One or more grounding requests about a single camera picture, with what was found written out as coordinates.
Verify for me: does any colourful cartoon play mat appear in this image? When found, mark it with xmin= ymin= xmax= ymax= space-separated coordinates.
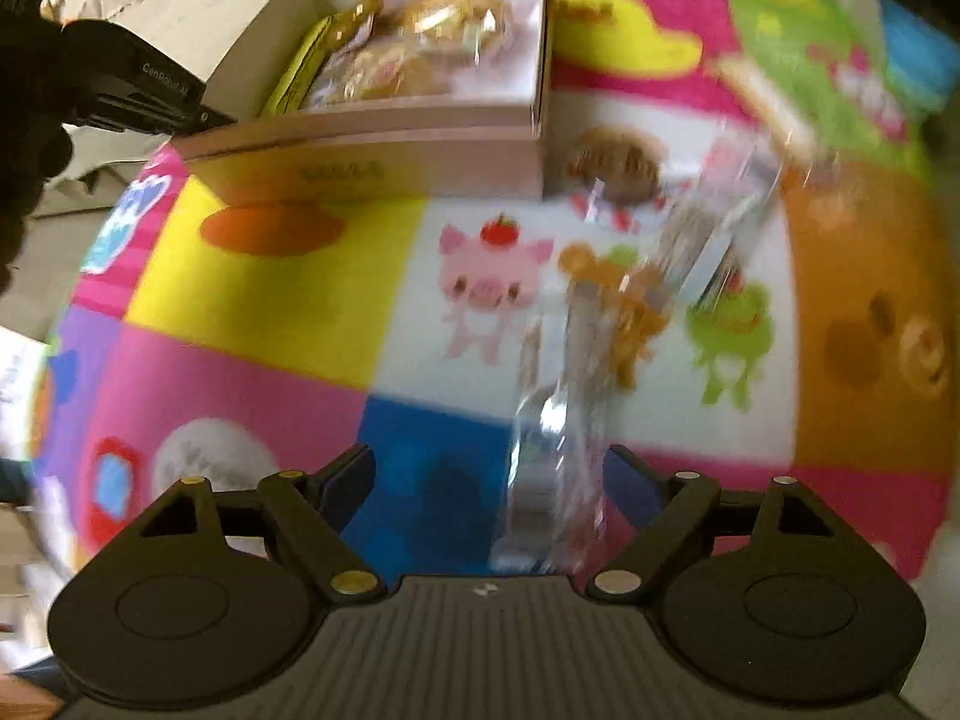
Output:
xmin=30 ymin=0 xmax=960 ymax=587

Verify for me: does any bun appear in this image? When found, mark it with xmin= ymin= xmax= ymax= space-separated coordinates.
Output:
xmin=319 ymin=41 xmax=460 ymax=103
xmin=396 ymin=0 xmax=515 ymax=65

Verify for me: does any blue plastic basin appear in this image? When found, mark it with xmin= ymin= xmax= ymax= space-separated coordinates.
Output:
xmin=874 ymin=0 xmax=943 ymax=118

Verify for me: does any beige covered sofa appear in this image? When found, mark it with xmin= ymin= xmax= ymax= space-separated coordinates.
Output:
xmin=37 ymin=0 xmax=302 ymax=220

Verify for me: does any clear packet with brown bar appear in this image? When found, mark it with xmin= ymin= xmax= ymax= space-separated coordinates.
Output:
xmin=491 ymin=139 xmax=785 ymax=575

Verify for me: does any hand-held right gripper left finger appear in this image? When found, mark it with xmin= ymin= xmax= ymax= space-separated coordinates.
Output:
xmin=124 ymin=444 xmax=382 ymax=605

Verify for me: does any yellow snack bar packet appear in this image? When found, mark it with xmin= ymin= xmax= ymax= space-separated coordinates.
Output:
xmin=259 ymin=13 xmax=335 ymax=118

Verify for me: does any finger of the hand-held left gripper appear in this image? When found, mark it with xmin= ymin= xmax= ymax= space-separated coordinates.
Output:
xmin=71 ymin=92 xmax=236 ymax=131

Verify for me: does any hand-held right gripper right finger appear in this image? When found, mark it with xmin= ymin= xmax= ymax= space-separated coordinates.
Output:
xmin=587 ymin=444 xmax=848 ymax=602

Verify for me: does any pink cardboard box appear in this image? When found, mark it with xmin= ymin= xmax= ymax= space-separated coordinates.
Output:
xmin=176 ymin=0 xmax=557 ymax=205

